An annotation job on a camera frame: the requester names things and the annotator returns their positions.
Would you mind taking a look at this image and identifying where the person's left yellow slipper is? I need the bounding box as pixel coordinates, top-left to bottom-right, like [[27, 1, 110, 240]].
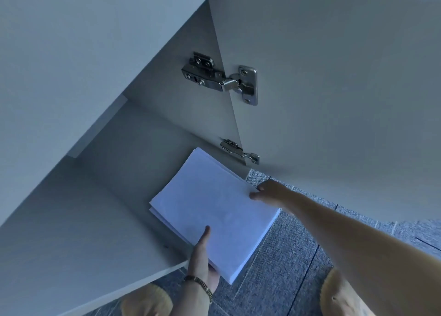
[[121, 285, 173, 316]]

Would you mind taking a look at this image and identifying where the grey cabinet door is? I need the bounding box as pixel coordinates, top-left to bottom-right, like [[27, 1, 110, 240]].
[[208, 0, 441, 235]]

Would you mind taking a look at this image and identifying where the person's right hand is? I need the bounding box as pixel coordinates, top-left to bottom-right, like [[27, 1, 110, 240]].
[[249, 180, 297, 213]]

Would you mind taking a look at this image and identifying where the small metal cabinet hinge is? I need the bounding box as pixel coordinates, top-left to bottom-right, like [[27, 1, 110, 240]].
[[220, 139, 260, 165]]

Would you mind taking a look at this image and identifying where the person's left forearm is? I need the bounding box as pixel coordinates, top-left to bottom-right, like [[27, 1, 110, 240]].
[[170, 274, 216, 316]]

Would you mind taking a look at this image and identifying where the person's right yellow slipper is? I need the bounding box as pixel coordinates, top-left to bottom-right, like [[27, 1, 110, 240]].
[[320, 268, 376, 316]]

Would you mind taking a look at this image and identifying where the beaded bracelet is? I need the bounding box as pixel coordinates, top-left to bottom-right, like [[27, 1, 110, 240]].
[[183, 275, 214, 304]]

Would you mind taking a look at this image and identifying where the grey cabinet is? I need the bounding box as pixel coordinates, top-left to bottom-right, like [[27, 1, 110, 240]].
[[0, 0, 254, 316]]

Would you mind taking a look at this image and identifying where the person's yellow slipper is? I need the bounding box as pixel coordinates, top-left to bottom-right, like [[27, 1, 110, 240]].
[[121, 285, 173, 316], [320, 268, 376, 316]]

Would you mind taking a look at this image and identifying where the stack of white paper sheets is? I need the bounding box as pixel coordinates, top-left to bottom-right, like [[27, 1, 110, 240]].
[[149, 147, 281, 285]]

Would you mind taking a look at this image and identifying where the large metal cabinet hinge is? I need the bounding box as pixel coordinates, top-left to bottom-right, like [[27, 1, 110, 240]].
[[181, 52, 258, 106]]

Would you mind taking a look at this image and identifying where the person's left hand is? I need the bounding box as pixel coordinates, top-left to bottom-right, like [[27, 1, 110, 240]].
[[187, 226, 220, 294]]

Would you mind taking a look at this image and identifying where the person's right forearm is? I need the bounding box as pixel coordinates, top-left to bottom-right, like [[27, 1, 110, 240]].
[[284, 190, 441, 316]]

